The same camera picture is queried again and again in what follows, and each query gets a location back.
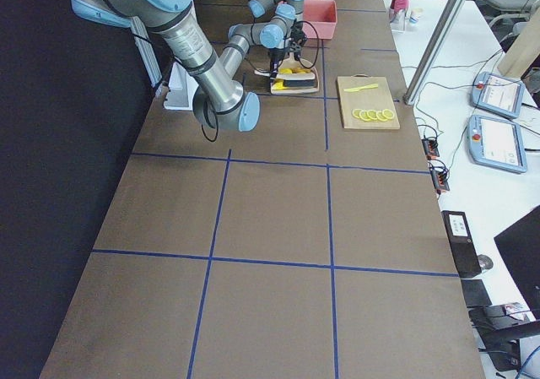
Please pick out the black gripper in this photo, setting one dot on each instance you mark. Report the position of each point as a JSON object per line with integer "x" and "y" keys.
{"x": 274, "y": 58}

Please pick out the beige plastic dustpan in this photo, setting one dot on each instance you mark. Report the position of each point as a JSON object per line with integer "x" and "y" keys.
{"x": 291, "y": 63}

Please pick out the beige hand brush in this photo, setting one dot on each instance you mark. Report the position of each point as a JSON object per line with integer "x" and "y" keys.
{"x": 297, "y": 82}

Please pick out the yellow toy corn cob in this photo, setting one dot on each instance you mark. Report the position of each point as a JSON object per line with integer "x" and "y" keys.
{"x": 277, "y": 85}

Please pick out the pink plastic bin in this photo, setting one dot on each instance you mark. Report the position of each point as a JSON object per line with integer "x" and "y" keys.
{"x": 321, "y": 17}

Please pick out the yellow plastic knife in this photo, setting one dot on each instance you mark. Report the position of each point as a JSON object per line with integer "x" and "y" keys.
{"x": 360, "y": 88}

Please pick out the wooden cutting board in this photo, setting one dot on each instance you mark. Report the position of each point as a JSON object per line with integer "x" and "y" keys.
{"x": 371, "y": 99}

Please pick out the white paper cup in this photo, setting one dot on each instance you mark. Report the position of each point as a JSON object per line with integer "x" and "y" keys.
{"x": 415, "y": 15}

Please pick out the upper orange adapter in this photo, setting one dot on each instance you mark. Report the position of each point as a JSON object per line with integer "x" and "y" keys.
{"x": 430, "y": 146}

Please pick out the orange adapter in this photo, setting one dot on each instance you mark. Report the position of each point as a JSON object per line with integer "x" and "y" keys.
{"x": 430, "y": 146}
{"x": 439, "y": 176}

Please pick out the lower orange adapter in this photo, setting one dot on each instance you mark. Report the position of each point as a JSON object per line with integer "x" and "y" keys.
{"x": 439, "y": 176}

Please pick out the upper teach pendant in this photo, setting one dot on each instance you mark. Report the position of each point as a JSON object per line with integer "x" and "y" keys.
{"x": 497, "y": 94}

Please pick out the teach pendant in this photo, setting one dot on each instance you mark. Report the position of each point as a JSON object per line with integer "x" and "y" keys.
{"x": 496, "y": 143}
{"x": 497, "y": 94}

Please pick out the lower teach pendant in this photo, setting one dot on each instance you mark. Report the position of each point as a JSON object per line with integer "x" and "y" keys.
{"x": 496, "y": 143}

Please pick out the black box with label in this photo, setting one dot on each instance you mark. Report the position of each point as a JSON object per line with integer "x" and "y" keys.
{"x": 461, "y": 244}

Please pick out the black monitor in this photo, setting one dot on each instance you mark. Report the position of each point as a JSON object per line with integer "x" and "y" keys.
{"x": 518, "y": 246}

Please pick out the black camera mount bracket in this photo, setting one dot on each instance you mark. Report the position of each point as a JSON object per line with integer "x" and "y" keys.
{"x": 298, "y": 39}

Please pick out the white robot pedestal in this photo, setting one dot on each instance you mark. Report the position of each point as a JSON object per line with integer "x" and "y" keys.
{"x": 181, "y": 90}

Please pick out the aluminium frame post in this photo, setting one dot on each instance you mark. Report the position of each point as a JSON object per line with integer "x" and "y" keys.
{"x": 436, "y": 41}

